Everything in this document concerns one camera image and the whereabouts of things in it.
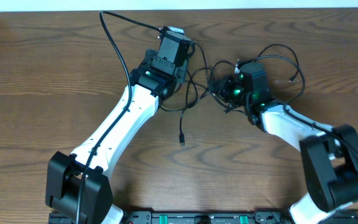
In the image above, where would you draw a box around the short black USB cable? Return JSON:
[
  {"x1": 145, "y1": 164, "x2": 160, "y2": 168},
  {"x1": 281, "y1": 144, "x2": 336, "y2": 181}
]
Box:
[{"x1": 158, "y1": 42, "x2": 239, "y2": 147}]

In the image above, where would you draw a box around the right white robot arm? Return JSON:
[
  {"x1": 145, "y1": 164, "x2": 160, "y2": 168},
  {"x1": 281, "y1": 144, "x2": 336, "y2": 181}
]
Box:
[{"x1": 208, "y1": 61, "x2": 358, "y2": 223}]

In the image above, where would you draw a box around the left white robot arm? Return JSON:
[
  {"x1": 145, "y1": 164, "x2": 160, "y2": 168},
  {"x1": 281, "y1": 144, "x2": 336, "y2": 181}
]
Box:
[{"x1": 45, "y1": 27, "x2": 194, "y2": 223}]

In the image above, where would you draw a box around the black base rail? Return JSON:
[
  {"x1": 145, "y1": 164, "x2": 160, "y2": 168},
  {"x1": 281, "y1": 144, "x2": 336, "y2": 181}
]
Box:
[{"x1": 48, "y1": 208, "x2": 358, "y2": 224}]

